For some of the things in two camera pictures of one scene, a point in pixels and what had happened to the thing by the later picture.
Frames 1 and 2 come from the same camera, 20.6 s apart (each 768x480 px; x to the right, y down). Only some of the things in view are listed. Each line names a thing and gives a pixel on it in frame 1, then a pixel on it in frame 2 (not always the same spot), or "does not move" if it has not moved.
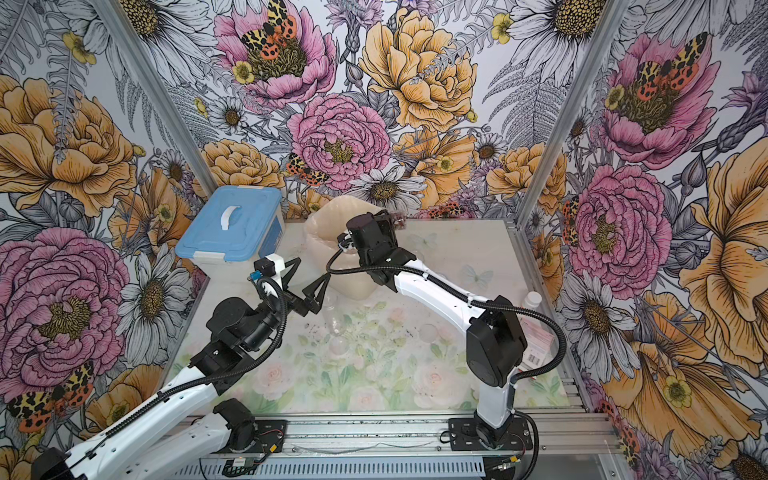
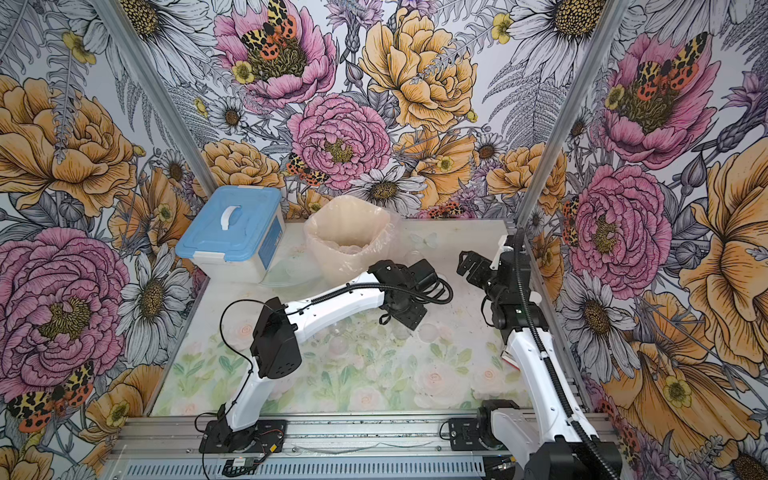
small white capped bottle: (532, 300) does not move
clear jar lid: (339, 346) does not move
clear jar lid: (428, 333) does not move
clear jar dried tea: (335, 316) → (400, 332)
